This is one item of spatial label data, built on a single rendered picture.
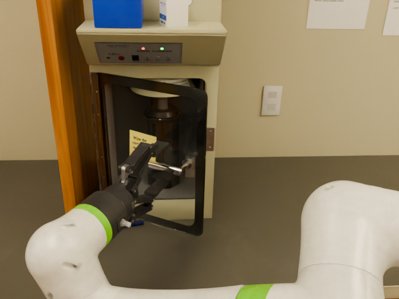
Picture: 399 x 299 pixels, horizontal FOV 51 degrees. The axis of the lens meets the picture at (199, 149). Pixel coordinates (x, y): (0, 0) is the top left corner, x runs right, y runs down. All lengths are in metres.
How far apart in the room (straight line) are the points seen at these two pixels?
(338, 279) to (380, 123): 1.27
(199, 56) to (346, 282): 0.63
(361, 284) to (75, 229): 0.44
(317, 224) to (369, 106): 1.16
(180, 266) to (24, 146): 0.85
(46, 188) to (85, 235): 0.75
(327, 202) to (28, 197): 1.04
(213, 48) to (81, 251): 0.53
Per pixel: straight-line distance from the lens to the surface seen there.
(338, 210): 0.61
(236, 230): 1.23
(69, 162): 1.08
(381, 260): 0.62
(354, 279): 0.57
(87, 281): 0.74
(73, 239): 0.72
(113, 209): 0.80
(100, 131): 1.11
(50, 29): 0.98
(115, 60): 1.02
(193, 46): 0.97
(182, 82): 1.12
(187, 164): 1.00
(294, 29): 1.55
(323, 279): 0.57
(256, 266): 1.12
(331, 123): 1.70
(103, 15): 0.94
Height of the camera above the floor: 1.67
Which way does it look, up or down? 26 degrees down
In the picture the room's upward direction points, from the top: 2 degrees clockwise
